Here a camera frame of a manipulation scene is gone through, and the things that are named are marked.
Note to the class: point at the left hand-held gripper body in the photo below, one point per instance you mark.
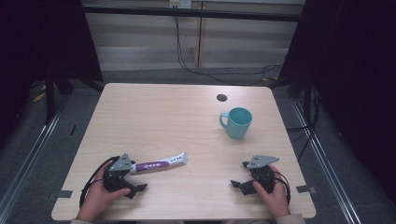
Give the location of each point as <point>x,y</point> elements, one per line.
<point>117,180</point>

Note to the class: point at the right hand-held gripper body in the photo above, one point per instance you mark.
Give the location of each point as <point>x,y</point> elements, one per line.
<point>263,174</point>

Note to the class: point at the purple white toothpaste tube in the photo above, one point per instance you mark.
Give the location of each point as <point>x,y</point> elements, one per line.
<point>160,164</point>

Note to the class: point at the person's left hand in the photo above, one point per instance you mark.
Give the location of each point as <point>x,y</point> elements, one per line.
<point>98,196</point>

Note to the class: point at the person's right hand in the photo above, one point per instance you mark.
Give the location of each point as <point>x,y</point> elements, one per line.
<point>274,199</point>

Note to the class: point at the teal mug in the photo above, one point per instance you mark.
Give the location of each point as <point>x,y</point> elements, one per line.
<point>238,122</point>

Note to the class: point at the grey tape piece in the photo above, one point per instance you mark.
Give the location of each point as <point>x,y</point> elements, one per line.
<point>63,194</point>
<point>305,189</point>

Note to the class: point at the black stand leg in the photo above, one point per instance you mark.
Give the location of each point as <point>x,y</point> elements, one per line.
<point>49,99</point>

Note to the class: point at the yellow floor tape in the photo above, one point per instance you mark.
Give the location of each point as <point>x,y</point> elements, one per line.
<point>39,97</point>

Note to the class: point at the black curtain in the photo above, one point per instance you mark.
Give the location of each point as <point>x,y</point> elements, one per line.
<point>351,77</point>
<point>37,46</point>

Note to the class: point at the black horizontal bar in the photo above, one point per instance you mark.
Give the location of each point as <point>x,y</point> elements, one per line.
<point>193,13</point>

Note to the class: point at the metal floor rail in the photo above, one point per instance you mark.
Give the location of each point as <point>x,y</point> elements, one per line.
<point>25,168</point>
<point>323,161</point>

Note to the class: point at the white wall socket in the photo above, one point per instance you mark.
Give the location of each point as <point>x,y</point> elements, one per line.
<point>180,3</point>

